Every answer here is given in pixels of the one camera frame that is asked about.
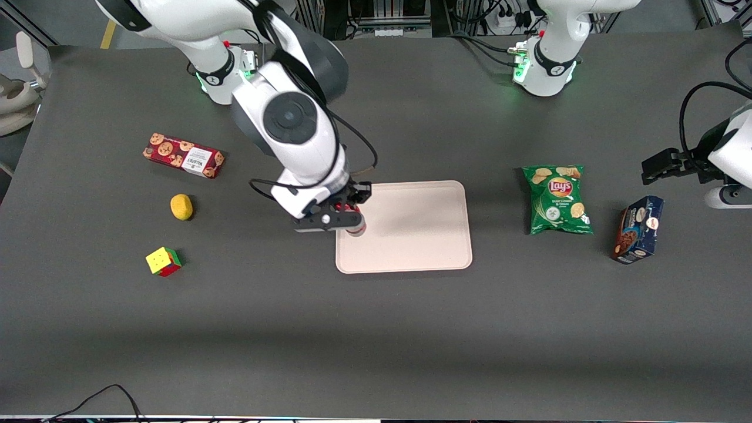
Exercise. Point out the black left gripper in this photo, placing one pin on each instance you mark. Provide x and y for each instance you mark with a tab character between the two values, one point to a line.
698	160

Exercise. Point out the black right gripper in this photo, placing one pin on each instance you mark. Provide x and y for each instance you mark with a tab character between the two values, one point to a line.
355	194

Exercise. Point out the small red can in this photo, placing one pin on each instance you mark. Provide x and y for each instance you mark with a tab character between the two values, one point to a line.
356	227

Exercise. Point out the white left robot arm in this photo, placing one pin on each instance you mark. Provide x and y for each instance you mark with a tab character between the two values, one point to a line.
552	64

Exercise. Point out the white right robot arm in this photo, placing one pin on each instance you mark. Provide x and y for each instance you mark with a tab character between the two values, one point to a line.
294	117

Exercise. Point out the beige plastic tray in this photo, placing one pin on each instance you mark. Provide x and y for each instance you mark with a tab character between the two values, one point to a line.
411	235

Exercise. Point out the blue chocolate cookie box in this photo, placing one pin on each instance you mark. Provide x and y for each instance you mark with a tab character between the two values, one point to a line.
637	232

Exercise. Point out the green Lay's chips bag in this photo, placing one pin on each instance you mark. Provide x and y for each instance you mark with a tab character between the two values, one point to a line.
555	200

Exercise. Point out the yellow lemon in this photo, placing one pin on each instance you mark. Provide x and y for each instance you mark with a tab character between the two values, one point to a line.
181	207

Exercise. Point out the red cookie box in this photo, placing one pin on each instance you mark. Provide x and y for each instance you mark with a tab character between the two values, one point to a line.
182	155

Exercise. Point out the Rubik's cube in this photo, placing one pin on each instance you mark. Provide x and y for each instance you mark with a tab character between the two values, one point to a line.
163	261

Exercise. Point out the white power strip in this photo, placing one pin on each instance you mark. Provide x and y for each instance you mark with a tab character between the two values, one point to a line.
508	22

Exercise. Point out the white chair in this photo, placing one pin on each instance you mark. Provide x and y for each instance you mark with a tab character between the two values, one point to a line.
17	100

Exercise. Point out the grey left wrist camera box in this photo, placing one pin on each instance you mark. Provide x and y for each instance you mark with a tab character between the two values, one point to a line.
728	198

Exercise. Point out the aluminium frame rack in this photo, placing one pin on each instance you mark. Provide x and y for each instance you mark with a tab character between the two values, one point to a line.
364	24

